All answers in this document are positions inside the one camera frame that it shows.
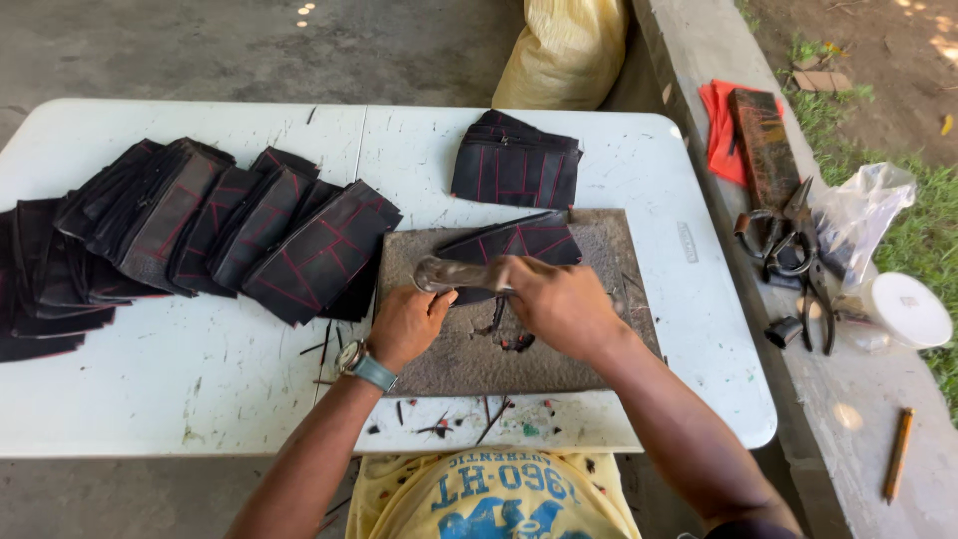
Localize worn metal hand tool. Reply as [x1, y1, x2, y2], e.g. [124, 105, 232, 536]
[412, 256, 517, 295]

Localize person's right hand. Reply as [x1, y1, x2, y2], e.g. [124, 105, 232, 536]
[497, 255, 634, 366]

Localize grey rubber cutting mat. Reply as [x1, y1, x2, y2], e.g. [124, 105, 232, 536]
[372, 208, 663, 398]

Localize clear plastic bag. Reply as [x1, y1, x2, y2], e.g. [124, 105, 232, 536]
[808, 162, 918, 290]

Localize stack of black zipper pouches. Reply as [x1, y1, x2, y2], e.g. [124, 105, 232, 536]
[451, 109, 584, 211]

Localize white round lidded container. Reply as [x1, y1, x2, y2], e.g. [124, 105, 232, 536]
[859, 271, 955, 351]

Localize black pliers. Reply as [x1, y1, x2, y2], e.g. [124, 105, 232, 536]
[797, 255, 838, 357]

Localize yellow printed t-shirt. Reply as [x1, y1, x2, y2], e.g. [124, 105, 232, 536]
[346, 448, 643, 539]

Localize brown cardboard piece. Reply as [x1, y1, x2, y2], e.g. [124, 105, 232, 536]
[793, 69, 854, 94]

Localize large black scissors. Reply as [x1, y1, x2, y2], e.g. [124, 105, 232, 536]
[733, 176, 821, 283]

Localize yellow woven sack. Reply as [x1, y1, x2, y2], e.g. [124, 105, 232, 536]
[491, 0, 631, 112]

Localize red cloth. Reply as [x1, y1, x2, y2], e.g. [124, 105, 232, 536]
[698, 78, 785, 187]

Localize small black clip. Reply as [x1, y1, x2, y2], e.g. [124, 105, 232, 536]
[764, 316, 804, 350]

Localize row of black stitched pouches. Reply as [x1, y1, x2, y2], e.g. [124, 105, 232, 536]
[0, 137, 404, 365]

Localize black pouch with red stitching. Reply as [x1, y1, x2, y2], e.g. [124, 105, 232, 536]
[434, 210, 584, 308]

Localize silver wristwatch with teal strap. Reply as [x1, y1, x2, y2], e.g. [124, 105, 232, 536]
[334, 339, 399, 394]

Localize brown pencil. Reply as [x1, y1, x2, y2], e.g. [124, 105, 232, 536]
[883, 407, 916, 505]

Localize person's left hand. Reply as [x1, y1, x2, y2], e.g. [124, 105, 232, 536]
[367, 285, 459, 375]

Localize black rubber scraps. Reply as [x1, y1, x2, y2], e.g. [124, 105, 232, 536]
[473, 297, 537, 353]

